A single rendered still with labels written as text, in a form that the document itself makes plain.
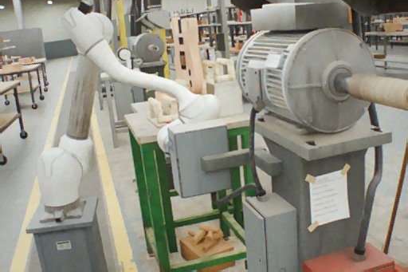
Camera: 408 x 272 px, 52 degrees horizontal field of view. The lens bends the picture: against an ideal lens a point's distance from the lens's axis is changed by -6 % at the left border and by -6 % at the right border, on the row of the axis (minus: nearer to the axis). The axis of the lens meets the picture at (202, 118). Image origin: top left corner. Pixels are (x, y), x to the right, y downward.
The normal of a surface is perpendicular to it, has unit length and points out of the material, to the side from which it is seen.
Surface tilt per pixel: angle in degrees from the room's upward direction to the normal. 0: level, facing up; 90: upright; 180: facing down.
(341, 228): 90
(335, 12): 90
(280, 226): 90
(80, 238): 90
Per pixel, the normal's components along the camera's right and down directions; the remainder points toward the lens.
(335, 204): 0.29, 0.17
